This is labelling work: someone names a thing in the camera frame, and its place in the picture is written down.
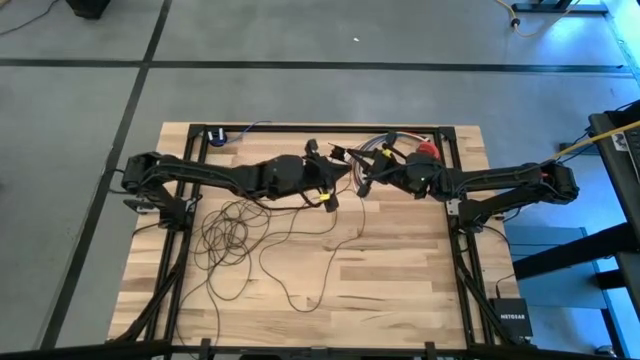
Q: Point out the black overhead gantry bar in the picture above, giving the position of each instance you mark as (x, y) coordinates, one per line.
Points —
(320, 352)

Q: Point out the red tape dispenser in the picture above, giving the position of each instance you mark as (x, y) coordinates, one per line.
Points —
(428, 150)

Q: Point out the black plastic spool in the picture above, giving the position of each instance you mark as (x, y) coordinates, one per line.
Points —
(340, 152)

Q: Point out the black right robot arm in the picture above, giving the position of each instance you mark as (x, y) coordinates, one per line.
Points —
(500, 180)

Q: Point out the black Netgear box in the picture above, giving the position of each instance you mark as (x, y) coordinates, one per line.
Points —
(511, 317)

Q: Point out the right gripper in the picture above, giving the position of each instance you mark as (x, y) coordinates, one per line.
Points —
(420, 175)

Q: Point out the blue round camera mount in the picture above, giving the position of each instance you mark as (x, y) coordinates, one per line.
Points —
(217, 136)

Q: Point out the black leg desk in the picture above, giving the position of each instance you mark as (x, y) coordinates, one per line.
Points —
(555, 6)
(620, 165)

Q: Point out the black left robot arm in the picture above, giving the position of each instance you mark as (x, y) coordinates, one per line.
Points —
(200, 172)

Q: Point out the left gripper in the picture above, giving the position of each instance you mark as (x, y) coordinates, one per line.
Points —
(285, 175)

